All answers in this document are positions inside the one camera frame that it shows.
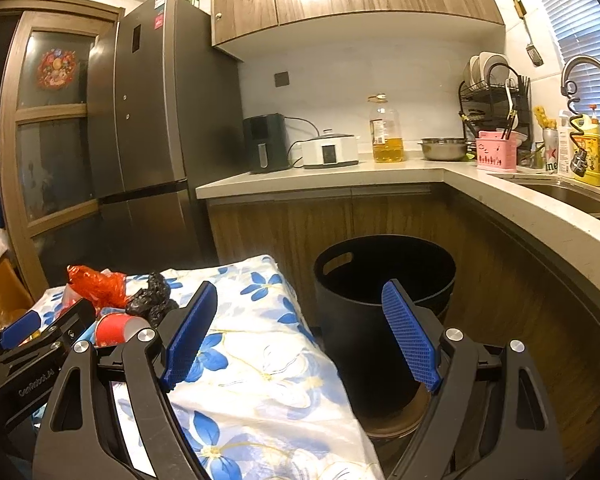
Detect red plastic bag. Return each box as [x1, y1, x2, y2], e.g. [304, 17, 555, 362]
[67, 266, 128, 311]

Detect black plastic bag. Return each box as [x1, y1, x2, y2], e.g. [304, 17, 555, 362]
[125, 272, 178, 328]

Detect black round trash bin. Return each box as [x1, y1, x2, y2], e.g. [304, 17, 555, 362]
[313, 234, 456, 440]

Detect wooden lower cabinet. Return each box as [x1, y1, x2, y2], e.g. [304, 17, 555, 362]
[208, 183, 600, 472]

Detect blue floral white tablecloth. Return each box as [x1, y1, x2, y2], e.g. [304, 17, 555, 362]
[29, 253, 387, 480]

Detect stainless steel sink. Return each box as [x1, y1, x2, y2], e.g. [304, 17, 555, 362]
[494, 174, 600, 220]

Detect pink utensil basket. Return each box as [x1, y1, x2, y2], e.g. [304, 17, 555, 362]
[476, 130, 517, 172]

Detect stainless steel bowl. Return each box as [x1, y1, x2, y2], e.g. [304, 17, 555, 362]
[419, 138, 467, 162]

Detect red door decoration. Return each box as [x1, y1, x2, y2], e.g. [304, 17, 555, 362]
[36, 48, 78, 90]

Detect wooden glass panel door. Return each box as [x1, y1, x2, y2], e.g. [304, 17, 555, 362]
[0, 6, 119, 299]

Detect green white beer can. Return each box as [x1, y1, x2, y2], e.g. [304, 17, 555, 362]
[543, 128, 559, 174]

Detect dark grey refrigerator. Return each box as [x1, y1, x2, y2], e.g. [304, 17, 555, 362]
[86, 0, 246, 274]

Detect yellow detergent bottle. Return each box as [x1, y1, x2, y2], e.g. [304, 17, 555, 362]
[569, 104, 600, 188]

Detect white rice cooker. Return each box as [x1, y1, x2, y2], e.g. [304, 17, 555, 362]
[300, 133, 358, 169]

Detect cooking oil bottle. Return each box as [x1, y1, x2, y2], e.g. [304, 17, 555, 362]
[367, 93, 404, 164]

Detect black dish rack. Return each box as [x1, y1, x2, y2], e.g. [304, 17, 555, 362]
[457, 62, 533, 159]

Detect black air fryer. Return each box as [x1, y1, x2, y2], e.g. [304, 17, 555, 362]
[242, 114, 289, 174]

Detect white plates in rack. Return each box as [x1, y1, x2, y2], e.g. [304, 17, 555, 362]
[463, 52, 509, 88]

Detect hanging metal spatula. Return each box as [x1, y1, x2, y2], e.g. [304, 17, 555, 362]
[513, 0, 544, 67]

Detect white window blinds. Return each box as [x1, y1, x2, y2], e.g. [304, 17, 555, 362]
[542, 0, 600, 120]

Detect dark wall socket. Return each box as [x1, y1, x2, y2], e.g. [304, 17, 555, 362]
[274, 72, 290, 88]

